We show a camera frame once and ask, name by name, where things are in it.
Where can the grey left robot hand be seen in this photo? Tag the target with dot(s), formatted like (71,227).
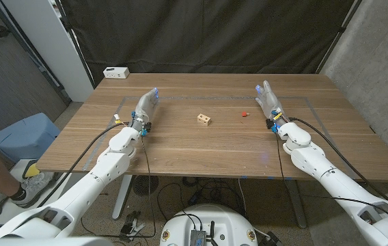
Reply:
(146,107)

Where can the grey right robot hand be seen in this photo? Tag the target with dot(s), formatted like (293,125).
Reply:
(270,102)

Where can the red-headed screw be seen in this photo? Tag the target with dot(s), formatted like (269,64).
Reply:
(244,114)

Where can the small wooden block with holes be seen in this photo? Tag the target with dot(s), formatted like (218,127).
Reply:
(203,119)

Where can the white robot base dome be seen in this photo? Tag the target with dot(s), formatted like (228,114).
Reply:
(221,218)

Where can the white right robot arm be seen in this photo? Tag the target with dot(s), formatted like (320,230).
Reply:
(320,164)

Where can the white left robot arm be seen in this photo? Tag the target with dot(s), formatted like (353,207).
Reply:
(108,167)

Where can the white power strip box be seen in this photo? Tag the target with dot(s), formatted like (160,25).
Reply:
(115,72)

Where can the grey tape outline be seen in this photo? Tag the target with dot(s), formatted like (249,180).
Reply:
(214,98)

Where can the round black floor fan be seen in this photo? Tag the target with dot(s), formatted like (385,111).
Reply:
(145,185)

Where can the white table leg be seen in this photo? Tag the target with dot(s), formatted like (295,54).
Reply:
(123,196)

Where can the black backdrop stand pole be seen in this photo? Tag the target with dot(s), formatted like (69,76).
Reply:
(76,48)
(337,34)

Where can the black backdrop curtain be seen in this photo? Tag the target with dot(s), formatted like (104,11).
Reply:
(207,34)

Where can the grey table leg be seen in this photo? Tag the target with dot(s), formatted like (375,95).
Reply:
(296,205)

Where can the white column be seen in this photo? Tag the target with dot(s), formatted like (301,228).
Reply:
(54,44)

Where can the black and white floor gadget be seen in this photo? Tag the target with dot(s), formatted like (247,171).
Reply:
(130,225)

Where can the blue plastic bin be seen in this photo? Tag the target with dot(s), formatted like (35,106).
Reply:
(26,136)

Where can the black floor device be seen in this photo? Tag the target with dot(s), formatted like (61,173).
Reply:
(273,239)

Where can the grey electronics box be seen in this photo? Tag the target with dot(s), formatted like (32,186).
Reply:
(198,237)

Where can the dark grey door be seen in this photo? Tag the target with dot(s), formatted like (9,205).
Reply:
(6,78)

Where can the white robot torso edge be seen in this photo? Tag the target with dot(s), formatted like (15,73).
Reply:
(43,242)

